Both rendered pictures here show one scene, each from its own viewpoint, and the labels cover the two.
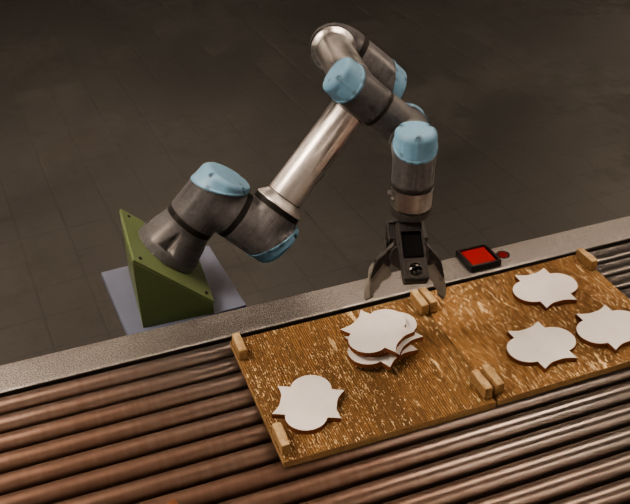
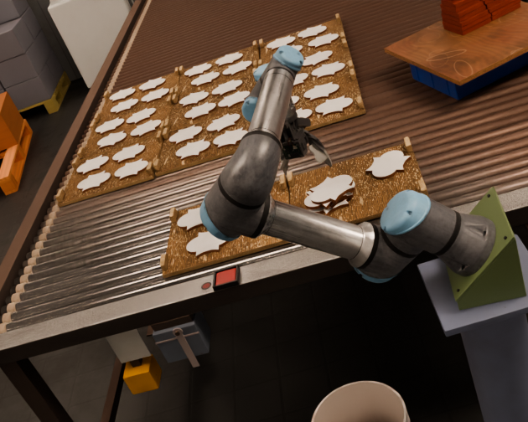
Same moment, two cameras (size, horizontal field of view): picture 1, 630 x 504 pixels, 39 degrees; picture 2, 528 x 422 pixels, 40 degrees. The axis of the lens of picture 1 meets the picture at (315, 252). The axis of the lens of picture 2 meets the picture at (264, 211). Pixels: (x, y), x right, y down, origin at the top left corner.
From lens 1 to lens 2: 314 cm
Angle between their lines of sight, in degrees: 109
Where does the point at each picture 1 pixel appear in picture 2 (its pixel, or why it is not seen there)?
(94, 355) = not seen: outside the picture
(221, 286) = (436, 281)
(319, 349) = (371, 197)
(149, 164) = not seen: outside the picture
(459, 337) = not seen: hidden behind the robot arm
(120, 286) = not seen: outside the picture
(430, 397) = (320, 176)
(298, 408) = (395, 159)
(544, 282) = (205, 244)
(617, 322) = (192, 218)
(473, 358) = (283, 198)
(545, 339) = not seen: hidden behind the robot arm
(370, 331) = (335, 187)
